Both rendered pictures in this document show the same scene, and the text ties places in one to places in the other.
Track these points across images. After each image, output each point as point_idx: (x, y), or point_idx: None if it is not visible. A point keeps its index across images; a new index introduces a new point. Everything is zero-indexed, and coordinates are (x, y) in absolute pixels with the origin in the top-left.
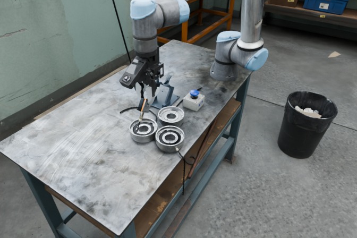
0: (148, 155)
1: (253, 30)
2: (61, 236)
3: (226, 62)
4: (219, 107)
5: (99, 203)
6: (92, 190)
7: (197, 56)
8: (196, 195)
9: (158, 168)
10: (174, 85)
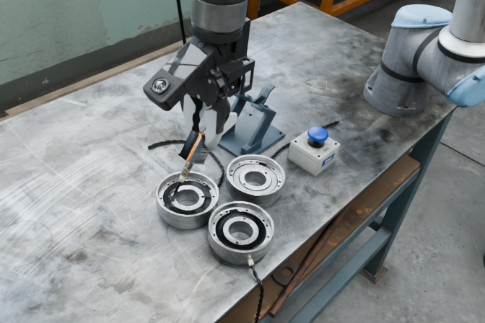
0: (185, 261)
1: (484, 14)
2: None
3: (405, 75)
4: (367, 176)
5: None
6: (42, 322)
7: (344, 48)
8: None
9: (198, 297)
10: (279, 105)
